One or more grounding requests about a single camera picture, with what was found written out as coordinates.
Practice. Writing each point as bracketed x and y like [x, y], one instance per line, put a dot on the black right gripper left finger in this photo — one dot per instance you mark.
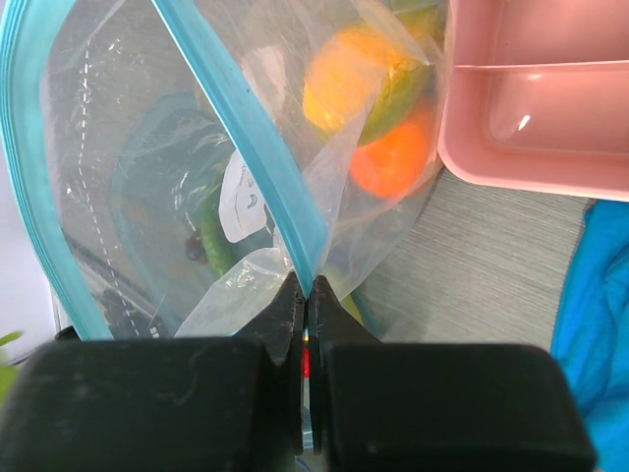
[222, 403]

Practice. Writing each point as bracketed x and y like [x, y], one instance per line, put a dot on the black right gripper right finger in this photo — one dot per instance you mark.
[388, 406]

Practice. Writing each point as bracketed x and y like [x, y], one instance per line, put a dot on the red chili pepper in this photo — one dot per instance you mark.
[305, 362]

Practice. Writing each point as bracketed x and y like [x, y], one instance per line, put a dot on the green chili pepper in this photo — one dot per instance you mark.
[219, 253]

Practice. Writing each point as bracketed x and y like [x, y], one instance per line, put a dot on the green grape bunch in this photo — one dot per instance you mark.
[8, 373]

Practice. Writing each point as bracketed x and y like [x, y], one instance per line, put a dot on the orange tangerine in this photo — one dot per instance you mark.
[390, 166]

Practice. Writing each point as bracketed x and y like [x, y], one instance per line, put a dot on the clear zip top bag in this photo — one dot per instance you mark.
[79, 77]

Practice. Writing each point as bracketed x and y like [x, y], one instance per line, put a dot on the yellow green mango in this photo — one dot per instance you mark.
[382, 66]

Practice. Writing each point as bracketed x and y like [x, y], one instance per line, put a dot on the clear blue plastic tray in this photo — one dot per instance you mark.
[179, 155]

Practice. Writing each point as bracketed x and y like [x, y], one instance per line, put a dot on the dark red cherry cluster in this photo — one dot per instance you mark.
[194, 249]

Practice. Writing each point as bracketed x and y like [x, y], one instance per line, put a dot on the blue folded cloth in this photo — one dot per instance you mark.
[590, 340]

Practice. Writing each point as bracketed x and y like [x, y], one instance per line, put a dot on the pink divided organizer box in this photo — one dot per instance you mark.
[538, 98]

